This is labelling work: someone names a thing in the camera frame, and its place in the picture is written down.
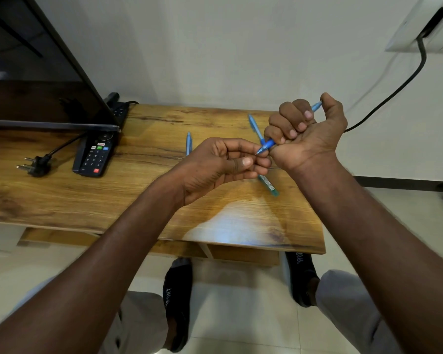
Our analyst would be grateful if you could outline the person's left hand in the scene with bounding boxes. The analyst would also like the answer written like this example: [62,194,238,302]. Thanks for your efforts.
[153,137,272,209]

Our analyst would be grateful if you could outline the person's right hand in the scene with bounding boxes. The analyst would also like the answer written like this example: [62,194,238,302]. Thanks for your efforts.
[264,92,348,174]

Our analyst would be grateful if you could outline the teal lead refill tube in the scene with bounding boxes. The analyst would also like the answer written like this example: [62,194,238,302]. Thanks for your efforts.
[258,175,280,198]

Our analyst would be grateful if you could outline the person's left forearm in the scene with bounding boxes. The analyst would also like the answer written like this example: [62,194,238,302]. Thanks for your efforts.
[0,177,187,354]

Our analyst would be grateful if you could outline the person's right forearm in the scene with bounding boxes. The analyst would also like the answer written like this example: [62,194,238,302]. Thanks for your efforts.
[289,152,443,354]

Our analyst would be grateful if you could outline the person's left black sock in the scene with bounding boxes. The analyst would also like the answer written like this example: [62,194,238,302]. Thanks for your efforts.
[162,258,194,353]

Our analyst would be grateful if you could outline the person's black sock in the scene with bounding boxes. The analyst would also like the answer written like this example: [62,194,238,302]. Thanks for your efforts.
[285,252,321,308]
[162,258,194,353]

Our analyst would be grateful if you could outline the person's right black sock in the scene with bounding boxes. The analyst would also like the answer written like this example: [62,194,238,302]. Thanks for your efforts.
[285,252,321,308]

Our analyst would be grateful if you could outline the person's right grey trouser leg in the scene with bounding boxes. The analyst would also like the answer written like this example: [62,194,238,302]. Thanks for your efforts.
[315,269,403,354]

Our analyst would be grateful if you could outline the person's grey trouser leg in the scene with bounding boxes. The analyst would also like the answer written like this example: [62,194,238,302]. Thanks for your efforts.
[315,269,403,354]
[11,276,169,354]

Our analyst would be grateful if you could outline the person's left grey trouser leg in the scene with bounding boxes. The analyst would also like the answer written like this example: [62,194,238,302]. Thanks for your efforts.
[11,276,169,354]

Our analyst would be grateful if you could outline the black power strip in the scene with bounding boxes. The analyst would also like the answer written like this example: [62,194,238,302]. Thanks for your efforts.
[104,92,130,128]

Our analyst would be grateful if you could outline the black remote control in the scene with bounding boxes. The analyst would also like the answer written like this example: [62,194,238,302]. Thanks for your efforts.
[72,131,117,178]

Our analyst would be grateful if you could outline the black television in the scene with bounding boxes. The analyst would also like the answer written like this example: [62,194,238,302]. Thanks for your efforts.
[0,0,121,132]

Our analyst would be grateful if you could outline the black wall cable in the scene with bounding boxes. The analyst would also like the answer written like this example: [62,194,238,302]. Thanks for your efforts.
[344,7,443,134]

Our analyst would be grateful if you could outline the white wall socket panel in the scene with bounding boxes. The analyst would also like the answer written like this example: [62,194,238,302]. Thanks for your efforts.
[385,0,443,54]

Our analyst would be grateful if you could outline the black power plug with cable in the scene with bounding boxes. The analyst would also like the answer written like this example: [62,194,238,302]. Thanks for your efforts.
[16,133,86,178]

